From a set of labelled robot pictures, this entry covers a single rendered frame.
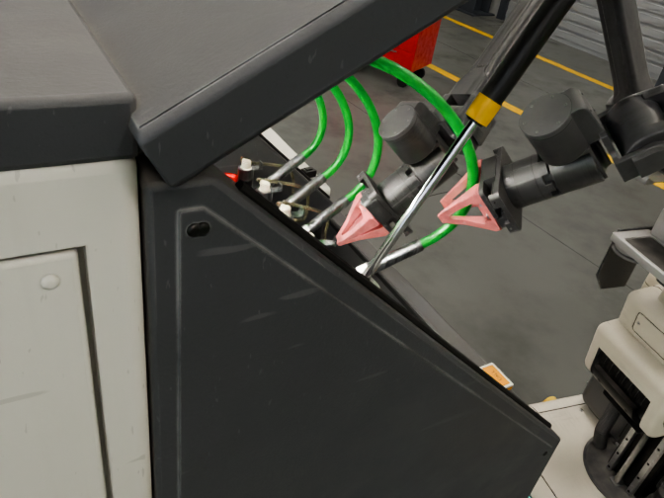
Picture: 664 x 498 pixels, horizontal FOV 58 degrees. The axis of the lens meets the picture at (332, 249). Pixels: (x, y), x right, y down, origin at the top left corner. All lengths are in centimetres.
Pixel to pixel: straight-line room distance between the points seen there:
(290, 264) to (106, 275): 12
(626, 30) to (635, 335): 65
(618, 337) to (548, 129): 87
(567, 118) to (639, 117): 9
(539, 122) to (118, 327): 49
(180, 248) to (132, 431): 15
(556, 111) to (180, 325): 46
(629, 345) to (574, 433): 57
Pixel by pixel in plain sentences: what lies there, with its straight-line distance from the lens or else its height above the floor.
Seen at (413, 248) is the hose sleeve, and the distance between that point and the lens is 81.
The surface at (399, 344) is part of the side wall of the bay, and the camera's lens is 52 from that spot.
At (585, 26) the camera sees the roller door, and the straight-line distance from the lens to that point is 790.
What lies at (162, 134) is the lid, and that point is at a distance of 29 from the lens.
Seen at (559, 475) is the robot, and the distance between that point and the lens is 185.
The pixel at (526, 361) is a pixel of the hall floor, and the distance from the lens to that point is 257.
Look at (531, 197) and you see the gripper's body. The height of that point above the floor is 129.
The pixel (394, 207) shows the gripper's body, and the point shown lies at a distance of 86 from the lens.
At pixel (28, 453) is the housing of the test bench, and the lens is 44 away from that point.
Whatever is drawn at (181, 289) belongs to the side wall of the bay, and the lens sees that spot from 37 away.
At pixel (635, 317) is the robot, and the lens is 148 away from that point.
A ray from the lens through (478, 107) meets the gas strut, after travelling 46.
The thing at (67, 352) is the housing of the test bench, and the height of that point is 135.
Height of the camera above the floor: 161
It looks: 34 degrees down
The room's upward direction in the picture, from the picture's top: 10 degrees clockwise
